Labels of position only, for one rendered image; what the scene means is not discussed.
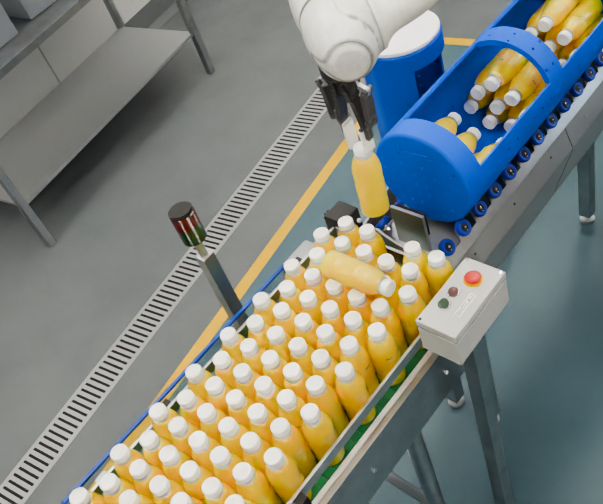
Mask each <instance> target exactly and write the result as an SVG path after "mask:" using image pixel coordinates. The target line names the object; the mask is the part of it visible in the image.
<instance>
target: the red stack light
mask: <svg viewBox="0 0 603 504"><path fill-rule="evenodd" d="M170 221H171V223H172V224H173V226H174V228H175V230H176V231H177V232H179V233H187V232H190V231H192V230H193V229H195V228H196V227H197V225H198V224H199V217H198V215H197V213H196V211H195V209H194V207H193V210H192V213H191V214H190V215H189V216H188V217H187V218H185V219H184V220H181V221H172V220H170Z"/></svg>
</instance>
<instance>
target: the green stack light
mask: <svg viewBox="0 0 603 504"><path fill-rule="evenodd" d="M176 232H177V231H176ZM177 233H178V235H179V237H180V239H181V240H182V242H183V244H184V245H185V246H187V247H194V246H197V245H199V244H201V243H202V242H203V241H204V240H205V238H206V236H207V232H206V230H205V228H204V226H203V224H202V223H201V221H200V219H199V224H198V225H197V227H196V228H195V229H193V230H192V231H190V232H187V233H179V232H177Z"/></svg>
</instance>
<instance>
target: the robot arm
mask: <svg viewBox="0 0 603 504"><path fill-rule="evenodd" d="M288 1H289V5H290V9H291V12H292V15H293V18H294V20H295V23H296V25H297V27H298V29H299V30H300V31H301V32H302V37H303V41H304V43H305V46H306V48H307V50H308V52H309V54H310V56H311V59H312V61H313V62H314V63H315V64H316V65H317V66H318V69H319V72H320V75H321V76H320V77H319V78H317V79H316V80H315V83H316V85H317V86H318V88H319V89H320V91H321V94H322V97H323V99H324V102H325V105H326V107H327V110H328V113H329V116H330V118H331V119H333V120H334V119H336V120H337V122H338V123H339V124H340V126H341V129H342V132H343V134H344V135H345V138H346V142H347V145H348V149H349V150H352V149H353V145H354V144H355V143H357V142H359V140H358V136H357V133H356V129H355V126H354V122H353V119H352V117H349V118H348V119H347V117H348V116H349V115H350V114H351V113H350V114H349V112H348V108H347V103H349V104H350V106H351V108H352V111H353V113H354V115H355V117H356V119H357V122H358V124H359V126H360V127H359V128H358V133H359V136H360V139H361V142H362V145H363V149H364V152H365V155H369V154H370V153H371V151H372V150H373V149H374V148H375V147H376V146H375V143H374V139H373V137H374V134H373V131H372V127H373V126H374V125H375V124H376V123H377V122H378V119H377V115H376V110H375V105H374V100H373V96H372V92H373V86H372V85H370V84H369V85H368V86H365V85H364V84H362V83H361V80H360V79H361V78H363V77H365V76H366V75H367V74H368V73H369V72H370V71H371V70H372V68H373V67H374V65H375V63H376V61H377V59H378V56H379V55H380V54H381V53H382V52H383V51H384V50H385V49H387V48H388V45H389V42H390V40H391V38H392V37H393V35H394V34H395V33H396V32H397V31H399V30H400V29H401V28H403V27H404V26H406V25H408V24H409V23H411V22H412V21H414V20H415V19H417V18H418V17H419V16H421V15H422V14H424V13H425V12H426V11H427V10H429V9H430V8H431V7H432V6H433V5H434V4H435V3H436V2H437V1H438V0H288ZM334 109H335V111H333V110H334Z"/></svg>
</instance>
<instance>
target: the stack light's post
mask: <svg viewBox="0 0 603 504"><path fill-rule="evenodd" d="M206 250H207V252H208V254H207V256H205V257H200V255H199V253H198V254H197V255H196V256H195V258H196V260H197V262H198V264H199V266H200V267H201V269H202V271H203V273H204V274H205V276H206V278H207V280H208V282H209V283H210V285H211V287H212V289H213V290H214V292H215V294H216V296H217V298H218V299H219V301H220V303H221V305H222V306H223V308H224V310H225V312H226V314H227V315H228V317H229V319H230V320H231V319H232V318H233V317H234V316H235V314H236V313H237V312H238V311H239V310H240V309H241V308H242V307H243V306H242V304H241V302H240V301H239V299H238V297H237V295H236V293H235V291H234V289H233V287H232V286H231V284H230V282H229V280H228V278H227V276H226V274H225V272H224V271H223V269H222V267H221V265H220V263H219V261H218V259H217V257H216V256H215V254H214V252H213V251H211V250H209V249H207V248H206Z"/></svg>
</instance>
